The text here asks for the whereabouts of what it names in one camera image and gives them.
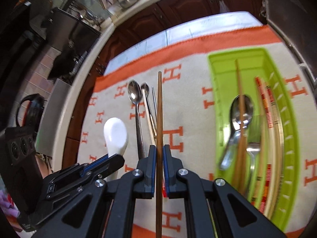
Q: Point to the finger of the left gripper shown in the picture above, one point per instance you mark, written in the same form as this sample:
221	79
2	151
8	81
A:
113	164
94	165

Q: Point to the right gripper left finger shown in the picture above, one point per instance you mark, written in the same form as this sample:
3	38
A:
121	196

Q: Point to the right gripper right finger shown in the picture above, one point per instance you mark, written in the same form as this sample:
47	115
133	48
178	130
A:
196	192

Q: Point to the dark wooden chopstick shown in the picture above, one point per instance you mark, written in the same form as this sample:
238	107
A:
159	165
239	176

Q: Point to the short steel soup spoon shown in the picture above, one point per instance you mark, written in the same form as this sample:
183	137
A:
235	132

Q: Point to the steel fork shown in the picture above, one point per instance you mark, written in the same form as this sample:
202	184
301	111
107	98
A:
253	145

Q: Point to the white ceramic soup spoon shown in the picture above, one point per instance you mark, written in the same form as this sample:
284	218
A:
116	136

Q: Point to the large steel spoon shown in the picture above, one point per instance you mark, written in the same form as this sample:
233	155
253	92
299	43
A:
134	93

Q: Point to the small steel long spoon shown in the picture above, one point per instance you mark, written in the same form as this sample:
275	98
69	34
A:
151	124

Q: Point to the orange beige H-pattern cloth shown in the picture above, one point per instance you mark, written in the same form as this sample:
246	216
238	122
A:
199	85

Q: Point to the steel chopstick on cloth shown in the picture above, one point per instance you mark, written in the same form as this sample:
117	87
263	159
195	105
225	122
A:
154	103

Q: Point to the green plastic utensil tray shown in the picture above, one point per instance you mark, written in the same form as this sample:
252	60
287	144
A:
255	62

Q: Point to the black wok on stove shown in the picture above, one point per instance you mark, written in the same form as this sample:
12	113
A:
63	64

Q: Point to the steel pot on counter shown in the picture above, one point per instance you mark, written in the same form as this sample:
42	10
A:
125	4

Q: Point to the grey countertop cabinet appliance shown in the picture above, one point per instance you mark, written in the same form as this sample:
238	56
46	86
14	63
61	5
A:
293	23

